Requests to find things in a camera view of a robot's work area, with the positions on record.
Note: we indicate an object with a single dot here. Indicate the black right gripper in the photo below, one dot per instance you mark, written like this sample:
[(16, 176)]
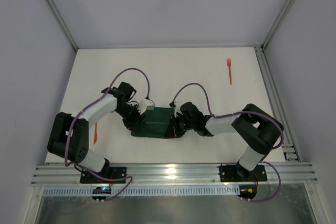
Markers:
[(176, 125)]

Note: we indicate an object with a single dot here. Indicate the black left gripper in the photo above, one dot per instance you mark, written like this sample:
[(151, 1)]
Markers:
[(135, 120)]

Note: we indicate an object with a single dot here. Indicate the green cloth napkin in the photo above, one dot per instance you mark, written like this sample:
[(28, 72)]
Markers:
[(159, 123)]

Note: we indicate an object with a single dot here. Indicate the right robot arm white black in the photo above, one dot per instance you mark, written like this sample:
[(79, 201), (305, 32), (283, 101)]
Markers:
[(259, 130)]

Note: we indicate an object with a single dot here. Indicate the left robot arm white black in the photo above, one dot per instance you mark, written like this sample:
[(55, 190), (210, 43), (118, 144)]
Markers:
[(69, 138)]

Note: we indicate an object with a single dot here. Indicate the orange plastic knife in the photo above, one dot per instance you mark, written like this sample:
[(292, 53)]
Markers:
[(95, 133)]

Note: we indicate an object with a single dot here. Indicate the orange plastic fork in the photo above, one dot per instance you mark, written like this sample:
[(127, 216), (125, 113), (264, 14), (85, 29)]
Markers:
[(229, 64)]

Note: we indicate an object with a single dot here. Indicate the right black controller board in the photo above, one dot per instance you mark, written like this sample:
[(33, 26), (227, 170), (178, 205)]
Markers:
[(247, 192)]

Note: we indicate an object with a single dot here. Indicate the black controller board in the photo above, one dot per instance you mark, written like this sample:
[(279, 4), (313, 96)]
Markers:
[(247, 192), (101, 193)]

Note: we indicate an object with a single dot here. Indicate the left black controller board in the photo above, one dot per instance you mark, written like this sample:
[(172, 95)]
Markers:
[(101, 193)]

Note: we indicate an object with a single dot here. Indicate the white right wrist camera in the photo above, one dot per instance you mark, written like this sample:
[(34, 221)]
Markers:
[(177, 108)]

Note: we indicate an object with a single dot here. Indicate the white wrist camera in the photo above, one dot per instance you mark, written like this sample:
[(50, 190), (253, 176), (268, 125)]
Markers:
[(177, 108), (144, 105)]

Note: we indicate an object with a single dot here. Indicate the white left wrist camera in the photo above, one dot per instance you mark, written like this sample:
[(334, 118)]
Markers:
[(144, 105)]

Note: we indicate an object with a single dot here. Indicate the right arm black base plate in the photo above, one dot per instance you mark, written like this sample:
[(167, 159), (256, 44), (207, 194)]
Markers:
[(228, 173)]

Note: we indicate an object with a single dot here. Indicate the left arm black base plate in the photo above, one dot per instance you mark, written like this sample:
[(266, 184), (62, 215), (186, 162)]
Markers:
[(109, 175)]

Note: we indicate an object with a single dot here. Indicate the slotted grey cable duct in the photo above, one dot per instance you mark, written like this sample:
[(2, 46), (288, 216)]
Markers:
[(132, 191)]

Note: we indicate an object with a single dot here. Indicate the aluminium frame rail right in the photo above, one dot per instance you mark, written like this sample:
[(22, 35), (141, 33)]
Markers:
[(289, 147)]

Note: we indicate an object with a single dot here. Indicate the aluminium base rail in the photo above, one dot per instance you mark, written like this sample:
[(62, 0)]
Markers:
[(163, 174)]

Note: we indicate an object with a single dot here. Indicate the aluminium frame post left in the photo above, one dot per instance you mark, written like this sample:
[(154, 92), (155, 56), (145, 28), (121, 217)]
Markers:
[(62, 24)]

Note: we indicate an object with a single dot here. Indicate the aluminium frame post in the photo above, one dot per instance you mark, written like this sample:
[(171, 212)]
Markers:
[(282, 14), (62, 24)]

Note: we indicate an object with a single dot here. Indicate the aluminium frame post right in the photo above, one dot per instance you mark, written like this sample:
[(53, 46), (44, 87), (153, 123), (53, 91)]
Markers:
[(282, 14)]

